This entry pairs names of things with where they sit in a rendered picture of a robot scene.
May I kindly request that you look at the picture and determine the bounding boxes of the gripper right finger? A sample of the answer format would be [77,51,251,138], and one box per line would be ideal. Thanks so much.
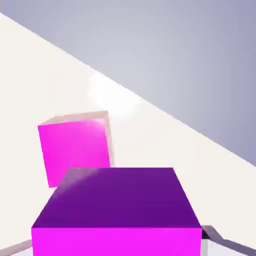
[200,224,256,256]

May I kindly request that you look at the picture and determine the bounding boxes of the small magenta cube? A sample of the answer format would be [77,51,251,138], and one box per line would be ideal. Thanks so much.
[37,110,114,189]
[31,167,203,256]

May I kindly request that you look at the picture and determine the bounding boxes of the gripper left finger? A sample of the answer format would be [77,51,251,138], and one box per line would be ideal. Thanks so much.
[0,239,33,256]

